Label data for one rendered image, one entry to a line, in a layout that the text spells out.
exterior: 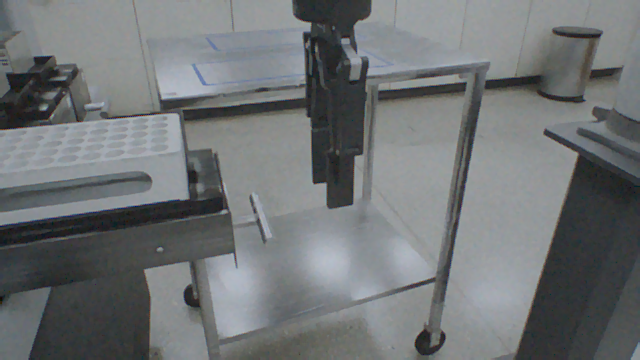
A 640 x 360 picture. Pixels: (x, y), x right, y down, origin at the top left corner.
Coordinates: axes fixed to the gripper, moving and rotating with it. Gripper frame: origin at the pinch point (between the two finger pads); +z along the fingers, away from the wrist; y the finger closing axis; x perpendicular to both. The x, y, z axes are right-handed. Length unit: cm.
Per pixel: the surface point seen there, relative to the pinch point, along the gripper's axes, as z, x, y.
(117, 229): -1.1, -22.0, 6.6
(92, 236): -0.9, -24.1, 6.7
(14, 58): -6, -40, -42
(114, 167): -6.4, -21.2, 5.1
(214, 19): 21, 6, -228
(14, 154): -7.2, -29.4, 1.4
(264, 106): 78, 32, -233
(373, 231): 52, 30, -53
